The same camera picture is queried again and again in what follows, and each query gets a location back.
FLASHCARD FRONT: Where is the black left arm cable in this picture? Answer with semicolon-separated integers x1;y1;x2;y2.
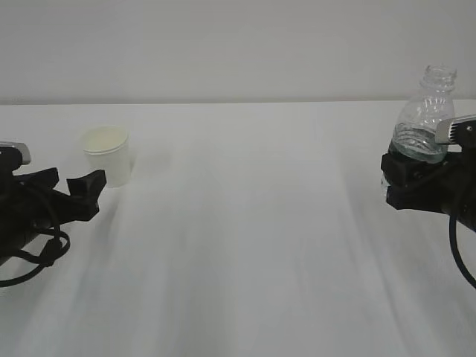
0;185;71;287

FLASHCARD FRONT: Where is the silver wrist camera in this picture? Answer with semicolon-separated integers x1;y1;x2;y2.
434;115;475;145
0;141;31;170

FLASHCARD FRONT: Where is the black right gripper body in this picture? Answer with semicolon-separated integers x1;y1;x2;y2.
440;147;475;232

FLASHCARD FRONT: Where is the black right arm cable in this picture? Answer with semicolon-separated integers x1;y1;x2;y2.
448;211;476;291

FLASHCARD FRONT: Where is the white paper cup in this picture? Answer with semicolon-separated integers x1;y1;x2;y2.
81;126;131;187

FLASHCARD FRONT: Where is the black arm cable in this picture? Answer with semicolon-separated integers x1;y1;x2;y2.
0;185;71;287
448;211;476;291

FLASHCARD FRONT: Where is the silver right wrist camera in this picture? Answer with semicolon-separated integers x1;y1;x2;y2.
434;115;475;145

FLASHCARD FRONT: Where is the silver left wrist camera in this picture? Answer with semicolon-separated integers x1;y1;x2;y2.
0;141;31;170

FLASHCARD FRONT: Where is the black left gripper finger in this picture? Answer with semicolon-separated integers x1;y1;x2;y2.
13;167;59;193
44;169;106;225

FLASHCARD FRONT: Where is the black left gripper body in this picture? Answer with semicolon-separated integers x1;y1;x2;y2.
1;165;52;264

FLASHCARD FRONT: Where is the clear green-label water bottle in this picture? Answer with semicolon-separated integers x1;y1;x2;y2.
388;65;457;164

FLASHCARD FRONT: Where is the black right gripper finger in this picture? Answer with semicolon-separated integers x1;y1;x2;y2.
385;174;456;215
381;152;452;188

